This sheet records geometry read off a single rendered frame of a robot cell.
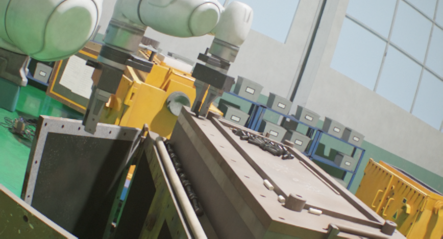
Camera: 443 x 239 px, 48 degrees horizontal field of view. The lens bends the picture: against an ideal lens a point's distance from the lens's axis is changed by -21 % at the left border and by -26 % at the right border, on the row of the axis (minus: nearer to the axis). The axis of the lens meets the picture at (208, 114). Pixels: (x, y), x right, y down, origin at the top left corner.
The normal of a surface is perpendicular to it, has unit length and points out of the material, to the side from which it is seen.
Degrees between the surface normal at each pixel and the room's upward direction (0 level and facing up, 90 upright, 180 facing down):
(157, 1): 103
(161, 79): 90
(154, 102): 90
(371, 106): 90
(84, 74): 90
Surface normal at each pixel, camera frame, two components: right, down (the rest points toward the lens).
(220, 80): -0.54, -0.14
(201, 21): 0.62, 0.46
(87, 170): 0.83, 0.38
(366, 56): 0.18, 0.17
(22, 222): -0.25, 0.00
